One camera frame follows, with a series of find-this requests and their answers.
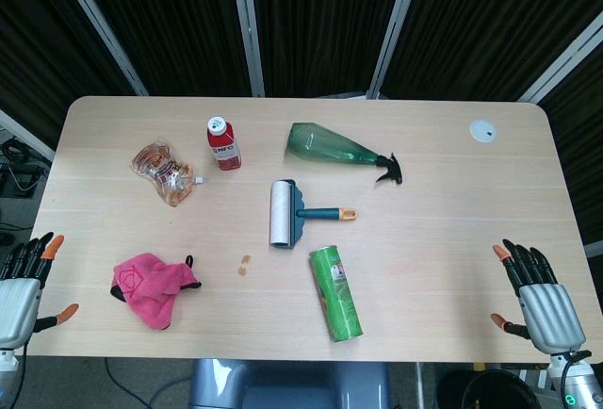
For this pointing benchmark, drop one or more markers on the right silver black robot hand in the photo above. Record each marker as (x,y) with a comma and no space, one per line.
(551,310)

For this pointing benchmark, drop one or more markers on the red juice bottle white cap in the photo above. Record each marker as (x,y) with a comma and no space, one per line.
(224,144)

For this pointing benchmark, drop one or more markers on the grey metal screen frame post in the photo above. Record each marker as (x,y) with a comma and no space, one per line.
(23,135)
(393,27)
(101,27)
(560,60)
(247,27)

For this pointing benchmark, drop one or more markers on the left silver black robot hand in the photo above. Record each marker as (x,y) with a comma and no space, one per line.
(19,300)

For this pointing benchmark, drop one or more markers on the pink cloth with black trim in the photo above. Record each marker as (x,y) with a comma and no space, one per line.
(151,286)

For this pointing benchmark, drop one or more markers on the clear orange snack bag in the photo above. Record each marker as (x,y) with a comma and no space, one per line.
(165,173)

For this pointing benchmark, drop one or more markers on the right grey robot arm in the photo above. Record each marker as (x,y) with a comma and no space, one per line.
(574,378)

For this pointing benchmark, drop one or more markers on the black waste bin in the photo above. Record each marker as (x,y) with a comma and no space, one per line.
(490,390)

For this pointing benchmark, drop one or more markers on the green cylindrical chip can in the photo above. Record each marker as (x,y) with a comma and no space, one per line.
(335,293)

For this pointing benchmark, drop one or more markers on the green spray bottle black trigger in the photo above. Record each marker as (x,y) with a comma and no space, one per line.
(330,145)

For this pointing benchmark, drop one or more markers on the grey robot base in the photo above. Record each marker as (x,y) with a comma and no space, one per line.
(289,384)

